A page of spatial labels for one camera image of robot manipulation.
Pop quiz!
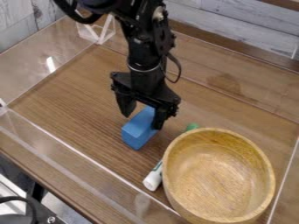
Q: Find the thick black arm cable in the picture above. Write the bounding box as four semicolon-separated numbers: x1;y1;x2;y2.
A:
51;0;118;25

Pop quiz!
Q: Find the brown wooden bowl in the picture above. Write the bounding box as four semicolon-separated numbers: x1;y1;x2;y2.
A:
163;128;277;224

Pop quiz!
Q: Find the white green-capped marker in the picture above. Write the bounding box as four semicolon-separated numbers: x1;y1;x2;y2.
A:
143;122;201;192

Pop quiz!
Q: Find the black metal stand base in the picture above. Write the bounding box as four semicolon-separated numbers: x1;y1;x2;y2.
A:
0;200;69;224

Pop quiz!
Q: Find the clear acrylic corner bracket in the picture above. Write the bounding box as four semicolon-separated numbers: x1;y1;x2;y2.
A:
77;15;117;46

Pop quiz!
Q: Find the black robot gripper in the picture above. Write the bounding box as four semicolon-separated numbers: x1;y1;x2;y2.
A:
110;66;182;130

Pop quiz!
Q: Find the blue rectangular block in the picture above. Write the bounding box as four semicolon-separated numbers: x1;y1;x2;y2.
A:
122;106;158;151

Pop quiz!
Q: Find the black cable lower left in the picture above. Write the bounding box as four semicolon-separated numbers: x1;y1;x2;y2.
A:
0;195;41;221

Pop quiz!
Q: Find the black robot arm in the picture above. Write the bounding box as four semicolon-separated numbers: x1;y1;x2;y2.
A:
79;0;182;130

